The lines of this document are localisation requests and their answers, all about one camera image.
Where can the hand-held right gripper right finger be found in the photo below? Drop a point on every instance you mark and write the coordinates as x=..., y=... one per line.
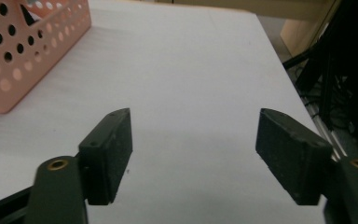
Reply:
x=292, y=152

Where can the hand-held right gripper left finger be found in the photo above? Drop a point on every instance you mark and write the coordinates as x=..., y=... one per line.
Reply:
x=105, y=155

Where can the black metal stand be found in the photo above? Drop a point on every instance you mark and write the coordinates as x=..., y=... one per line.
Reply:
x=332, y=68

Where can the wooden cabinet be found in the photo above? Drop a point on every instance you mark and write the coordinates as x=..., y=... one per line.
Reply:
x=298, y=34

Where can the pink perforated plastic basket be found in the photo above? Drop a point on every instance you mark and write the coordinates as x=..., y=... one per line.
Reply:
x=15, y=59

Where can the aluminium frame rail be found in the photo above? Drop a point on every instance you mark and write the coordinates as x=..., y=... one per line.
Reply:
x=329, y=130

